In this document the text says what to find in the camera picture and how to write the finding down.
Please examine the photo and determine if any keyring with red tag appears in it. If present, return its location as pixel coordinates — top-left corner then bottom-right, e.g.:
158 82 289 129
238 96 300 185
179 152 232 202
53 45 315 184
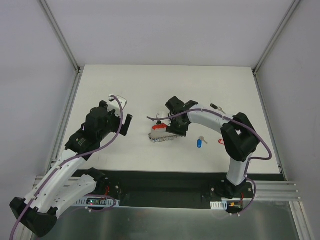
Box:
148 121 179 143

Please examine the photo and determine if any left aluminium table rail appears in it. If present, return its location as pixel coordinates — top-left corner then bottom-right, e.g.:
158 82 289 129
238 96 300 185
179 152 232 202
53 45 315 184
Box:
35 69 83 180

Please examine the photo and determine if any right aluminium frame post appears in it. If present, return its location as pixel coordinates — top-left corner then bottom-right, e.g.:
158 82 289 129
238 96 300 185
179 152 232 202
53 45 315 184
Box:
252 0 303 76

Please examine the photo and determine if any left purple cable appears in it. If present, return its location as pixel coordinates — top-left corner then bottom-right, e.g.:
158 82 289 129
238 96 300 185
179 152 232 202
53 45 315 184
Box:
9 94 125 240

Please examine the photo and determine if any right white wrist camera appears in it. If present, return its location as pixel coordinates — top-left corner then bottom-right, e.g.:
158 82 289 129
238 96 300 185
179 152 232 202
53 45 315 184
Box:
156 111 168 121

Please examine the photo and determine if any aluminium table rail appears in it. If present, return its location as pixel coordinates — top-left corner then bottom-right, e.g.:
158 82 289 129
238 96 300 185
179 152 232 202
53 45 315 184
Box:
252 72 302 202
35 69 83 180

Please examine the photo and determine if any black head silver key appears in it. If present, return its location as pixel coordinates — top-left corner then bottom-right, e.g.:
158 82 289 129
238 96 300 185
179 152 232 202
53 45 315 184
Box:
210 103 226 115

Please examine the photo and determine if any blue head key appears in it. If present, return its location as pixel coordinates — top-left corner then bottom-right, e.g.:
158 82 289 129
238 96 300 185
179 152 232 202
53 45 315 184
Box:
197 136 208 149

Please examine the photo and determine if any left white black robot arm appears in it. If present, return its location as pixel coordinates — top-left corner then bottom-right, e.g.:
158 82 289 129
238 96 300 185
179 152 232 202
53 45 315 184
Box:
9 95 133 240

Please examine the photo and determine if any right aluminium table rail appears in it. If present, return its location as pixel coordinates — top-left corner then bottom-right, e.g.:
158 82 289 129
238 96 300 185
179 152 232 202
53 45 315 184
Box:
252 72 302 202

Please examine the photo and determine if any right white cable duct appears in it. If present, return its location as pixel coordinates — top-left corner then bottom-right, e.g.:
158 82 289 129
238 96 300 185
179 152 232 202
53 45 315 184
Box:
210 200 228 211

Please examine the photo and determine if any aluminium frame post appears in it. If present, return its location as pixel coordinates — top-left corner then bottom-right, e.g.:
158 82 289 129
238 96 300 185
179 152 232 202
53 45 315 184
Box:
37 0 81 74
252 0 303 76

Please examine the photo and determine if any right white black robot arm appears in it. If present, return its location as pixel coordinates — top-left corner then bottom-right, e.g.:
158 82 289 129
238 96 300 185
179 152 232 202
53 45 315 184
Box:
165 96 260 199

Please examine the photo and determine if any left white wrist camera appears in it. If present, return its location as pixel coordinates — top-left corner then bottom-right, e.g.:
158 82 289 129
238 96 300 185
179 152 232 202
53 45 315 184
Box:
107 94 127 115

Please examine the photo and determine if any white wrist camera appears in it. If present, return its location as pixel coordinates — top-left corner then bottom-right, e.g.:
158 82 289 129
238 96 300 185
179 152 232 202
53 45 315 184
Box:
156 111 168 121
107 94 127 115

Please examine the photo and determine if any left aluminium frame post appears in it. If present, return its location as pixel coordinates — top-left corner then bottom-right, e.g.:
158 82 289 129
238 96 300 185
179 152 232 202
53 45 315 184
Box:
37 0 81 74

